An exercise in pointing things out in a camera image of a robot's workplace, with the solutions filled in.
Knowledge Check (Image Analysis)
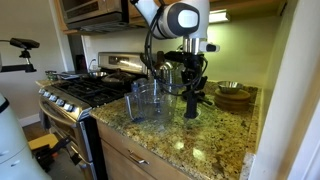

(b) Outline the wooden base cabinet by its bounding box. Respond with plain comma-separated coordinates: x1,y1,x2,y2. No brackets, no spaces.
95,119,193,180

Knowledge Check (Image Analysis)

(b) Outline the steel bowl on boards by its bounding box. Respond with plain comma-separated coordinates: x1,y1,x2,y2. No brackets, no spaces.
216,80,245,95

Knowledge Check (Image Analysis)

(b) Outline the stainless steel microwave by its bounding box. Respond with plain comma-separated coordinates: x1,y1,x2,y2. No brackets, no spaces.
59,0,132,33

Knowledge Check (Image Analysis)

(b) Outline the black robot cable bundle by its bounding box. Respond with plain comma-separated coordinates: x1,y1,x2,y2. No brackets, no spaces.
143,5,209,98

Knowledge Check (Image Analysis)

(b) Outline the stainless steel gas range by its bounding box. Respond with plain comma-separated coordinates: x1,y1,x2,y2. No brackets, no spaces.
37,51,158,180

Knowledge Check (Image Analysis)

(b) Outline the metal drawer handle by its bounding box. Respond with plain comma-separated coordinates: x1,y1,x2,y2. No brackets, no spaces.
127,150,150,166

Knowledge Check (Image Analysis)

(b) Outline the dark lidded pan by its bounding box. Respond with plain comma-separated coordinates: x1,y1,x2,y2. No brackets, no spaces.
101,68,137,86

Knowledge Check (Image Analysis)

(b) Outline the small black skillet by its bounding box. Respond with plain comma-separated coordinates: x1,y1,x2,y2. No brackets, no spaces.
197,92,214,107

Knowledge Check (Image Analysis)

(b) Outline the wooden spoon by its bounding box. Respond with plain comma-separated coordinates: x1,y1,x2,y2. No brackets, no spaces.
156,50,166,69

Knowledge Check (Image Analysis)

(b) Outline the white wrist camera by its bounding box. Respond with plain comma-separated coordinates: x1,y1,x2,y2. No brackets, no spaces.
199,41,221,54

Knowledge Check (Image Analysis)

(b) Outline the small clutter beside stove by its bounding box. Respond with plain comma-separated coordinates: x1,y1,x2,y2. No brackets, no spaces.
44,69,82,81

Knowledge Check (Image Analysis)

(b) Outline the black clamp tool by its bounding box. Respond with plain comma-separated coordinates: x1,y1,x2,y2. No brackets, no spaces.
32,135,83,173

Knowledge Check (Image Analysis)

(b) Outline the clear glass measuring jug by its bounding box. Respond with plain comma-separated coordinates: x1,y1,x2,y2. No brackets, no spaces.
123,77,180,124

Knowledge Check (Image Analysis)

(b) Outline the under-cabinet light bar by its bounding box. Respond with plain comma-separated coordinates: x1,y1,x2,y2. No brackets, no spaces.
208,9,231,25

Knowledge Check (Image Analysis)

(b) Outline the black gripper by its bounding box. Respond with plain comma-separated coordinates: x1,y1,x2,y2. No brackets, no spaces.
163,50,209,101

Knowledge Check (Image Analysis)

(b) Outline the round wooden board stack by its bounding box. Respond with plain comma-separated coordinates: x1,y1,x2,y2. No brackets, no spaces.
213,87,252,113

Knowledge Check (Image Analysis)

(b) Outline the stainless steel utensil holder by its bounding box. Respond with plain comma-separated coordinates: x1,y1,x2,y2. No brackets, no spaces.
151,66,183,88

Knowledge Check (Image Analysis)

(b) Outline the shallow steel pan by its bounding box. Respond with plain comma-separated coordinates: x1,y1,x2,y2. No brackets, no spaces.
81,70,110,80

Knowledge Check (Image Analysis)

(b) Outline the black camera on stand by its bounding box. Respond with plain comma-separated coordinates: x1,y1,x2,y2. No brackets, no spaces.
8,37,41,60

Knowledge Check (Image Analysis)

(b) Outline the yellow box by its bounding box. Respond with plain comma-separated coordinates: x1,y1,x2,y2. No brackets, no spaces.
27,132,60,151

